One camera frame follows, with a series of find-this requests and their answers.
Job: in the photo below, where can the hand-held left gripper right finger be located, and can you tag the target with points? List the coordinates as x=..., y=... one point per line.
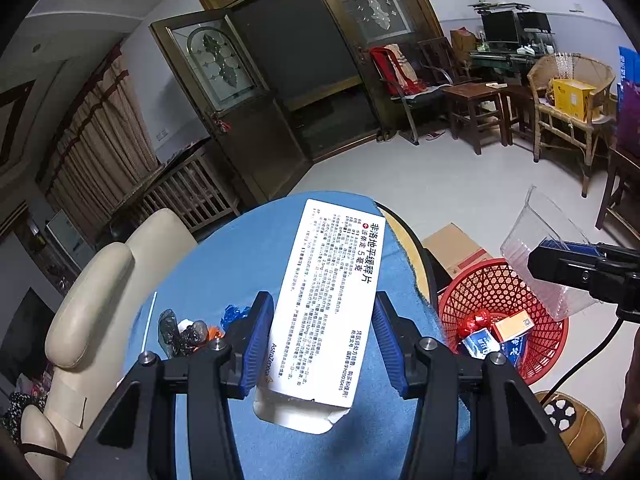
x=389, y=345

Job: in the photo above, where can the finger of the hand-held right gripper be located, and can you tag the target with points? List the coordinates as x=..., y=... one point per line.
x=565, y=266
x=567, y=245

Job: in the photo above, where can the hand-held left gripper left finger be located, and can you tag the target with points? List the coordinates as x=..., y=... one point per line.
x=255, y=340

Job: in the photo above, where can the blue plastic bag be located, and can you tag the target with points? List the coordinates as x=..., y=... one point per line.
x=235, y=314

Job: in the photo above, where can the clear plastic tray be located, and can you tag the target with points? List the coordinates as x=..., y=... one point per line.
x=545, y=220

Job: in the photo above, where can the black plastic bag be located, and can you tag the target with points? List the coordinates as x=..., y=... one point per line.
x=187, y=335

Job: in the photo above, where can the red plastic mesh basket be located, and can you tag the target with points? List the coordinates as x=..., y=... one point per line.
x=495, y=285

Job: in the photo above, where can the orange white medicine box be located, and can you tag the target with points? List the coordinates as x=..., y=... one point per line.
x=330, y=300

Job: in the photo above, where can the red yellow medicine box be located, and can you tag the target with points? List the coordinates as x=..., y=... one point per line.
x=510, y=330

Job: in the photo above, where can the blue box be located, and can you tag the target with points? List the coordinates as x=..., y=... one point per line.
x=480, y=345

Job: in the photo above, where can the red wrapper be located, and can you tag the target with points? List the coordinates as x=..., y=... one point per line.
x=477, y=321

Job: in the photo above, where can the blue foil packet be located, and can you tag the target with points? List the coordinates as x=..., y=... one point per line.
x=515, y=350

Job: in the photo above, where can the person's right forearm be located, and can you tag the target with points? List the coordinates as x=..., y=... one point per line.
x=632, y=385

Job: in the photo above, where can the dark wooden chair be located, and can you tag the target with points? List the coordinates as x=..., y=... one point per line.
x=617, y=180

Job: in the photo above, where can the blue tablecloth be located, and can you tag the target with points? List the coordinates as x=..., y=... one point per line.
x=240, y=250

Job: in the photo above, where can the thin white stick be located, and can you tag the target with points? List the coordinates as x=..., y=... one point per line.
x=148, y=320

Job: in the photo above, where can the round wooden table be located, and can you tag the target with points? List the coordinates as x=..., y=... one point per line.
x=406, y=237

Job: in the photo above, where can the brown cardboard box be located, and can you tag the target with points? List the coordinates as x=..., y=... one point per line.
x=452, y=250

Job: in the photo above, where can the purple bag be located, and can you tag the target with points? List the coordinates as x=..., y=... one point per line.
x=629, y=120

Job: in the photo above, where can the yellow cardboard box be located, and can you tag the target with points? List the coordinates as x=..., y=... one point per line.
x=570, y=100

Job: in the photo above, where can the dark wooden stool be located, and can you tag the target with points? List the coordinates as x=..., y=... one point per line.
x=472, y=92
x=520, y=97

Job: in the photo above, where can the cream leather sofa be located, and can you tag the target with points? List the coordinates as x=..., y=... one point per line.
x=100, y=300

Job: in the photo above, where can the wooden baby crib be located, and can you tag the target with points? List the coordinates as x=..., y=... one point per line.
x=190, y=190

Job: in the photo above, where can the round wicker stool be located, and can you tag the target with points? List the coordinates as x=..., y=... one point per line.
x=587, y=430

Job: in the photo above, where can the red slipper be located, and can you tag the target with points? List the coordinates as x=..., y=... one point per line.
x=434, y=135

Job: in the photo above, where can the wicker armchair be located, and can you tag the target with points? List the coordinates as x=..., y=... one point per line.
x=580, y=67

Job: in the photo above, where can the wooden stained glass door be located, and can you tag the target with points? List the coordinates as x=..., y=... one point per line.
x=372, y=0
x=260, y=160

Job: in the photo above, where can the glass computer desk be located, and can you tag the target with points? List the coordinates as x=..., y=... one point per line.
x=500, y=60

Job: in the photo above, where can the pair of dark slippers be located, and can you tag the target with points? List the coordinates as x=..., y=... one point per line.
x=385, y=136

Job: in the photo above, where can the white standing air conditioner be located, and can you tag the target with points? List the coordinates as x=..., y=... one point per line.
x=70, y=237

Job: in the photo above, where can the keys with red tassel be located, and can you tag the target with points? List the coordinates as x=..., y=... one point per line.
x=221, y=122

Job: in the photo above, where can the black electronic device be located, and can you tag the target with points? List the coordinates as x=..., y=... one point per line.
x=535, y=22

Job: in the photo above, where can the black computer monitor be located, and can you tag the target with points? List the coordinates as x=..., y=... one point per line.
x=500, y=27

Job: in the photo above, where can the brown paper bag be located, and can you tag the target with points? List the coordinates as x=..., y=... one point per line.
x=462, y=42

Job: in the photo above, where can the dark wooden armchair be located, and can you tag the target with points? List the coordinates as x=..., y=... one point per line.
x=440, y=55

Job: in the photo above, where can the black television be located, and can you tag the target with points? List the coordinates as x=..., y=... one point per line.
x=25, y=335

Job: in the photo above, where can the wooden display cabinet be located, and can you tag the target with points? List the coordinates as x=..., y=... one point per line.
x=35, y=250

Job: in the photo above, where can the floral patterned cloth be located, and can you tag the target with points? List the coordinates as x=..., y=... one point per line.
x=17, y=407

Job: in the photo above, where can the beige striped curtain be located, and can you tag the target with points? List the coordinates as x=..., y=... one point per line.
x=95, y=150

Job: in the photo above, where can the red beige scarf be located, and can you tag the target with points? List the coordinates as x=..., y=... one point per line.
x=392, y=67

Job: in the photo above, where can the metal frame chair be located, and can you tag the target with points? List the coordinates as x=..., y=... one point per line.
x=420, y=95

